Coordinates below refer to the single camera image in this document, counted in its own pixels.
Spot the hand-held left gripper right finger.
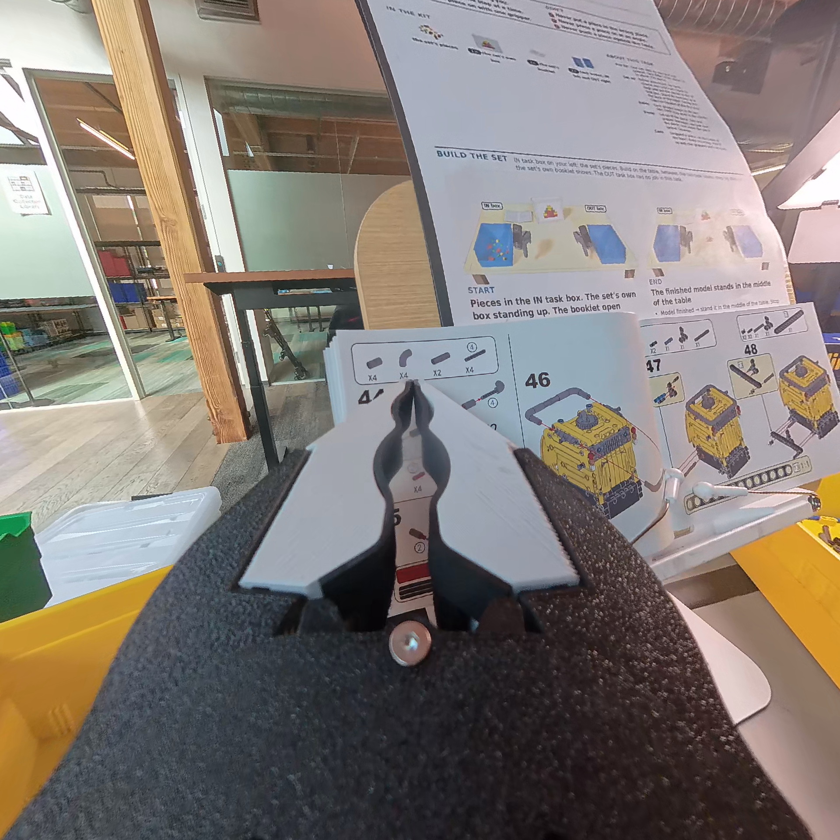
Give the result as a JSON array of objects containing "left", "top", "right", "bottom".
[{"left": 415, "top": 379, "right": 583, "bottom": 597}]

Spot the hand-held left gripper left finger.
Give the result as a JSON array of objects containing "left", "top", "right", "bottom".
[{"left": 238, "top": 381, "right": 416, "bottom": 599}]

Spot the yellow plastic bin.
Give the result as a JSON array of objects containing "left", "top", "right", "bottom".
[
  {"left": 730, "top": 515, "right": 840, "bottom": 660},
  {"left": 0, "top": 566, "right": 173, "bottom": 828}
]

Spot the lego instruction booklet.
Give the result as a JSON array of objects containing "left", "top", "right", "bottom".
[{"left": 323, "top": 303, "right": 840, "bottom": 546}]

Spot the clear plastic storage box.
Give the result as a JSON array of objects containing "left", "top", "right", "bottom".
[{"left": 36, "top": 486, "right": 224, "bottom": 606}]

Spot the white and wood book stand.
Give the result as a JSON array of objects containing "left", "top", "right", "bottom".
[{"left": 354, "top": 180, "right": 821, "bottom": 723}]

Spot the shelf of coloured bins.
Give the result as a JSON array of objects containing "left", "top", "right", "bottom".
[{"left": 95, "top": 239, "right": 168, "bottom": 336}]

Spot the green plastic bin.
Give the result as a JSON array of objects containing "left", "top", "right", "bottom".
[{"left": 0, "top": 512, "right": 52, "bottom": 623}]

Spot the wooden pillar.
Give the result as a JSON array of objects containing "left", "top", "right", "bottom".
[{"left": 92, "top": 0, "right": 253, "bottom": 444}]

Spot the printed task instruction sheet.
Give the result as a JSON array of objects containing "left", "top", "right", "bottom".
[{"left": 354, "top": 0, "right": 798, "bottom": 329}]

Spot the white wall sign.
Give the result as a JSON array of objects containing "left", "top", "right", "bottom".
[{"left": 0, "top": 172, "right": 52, "bottom": 217}]

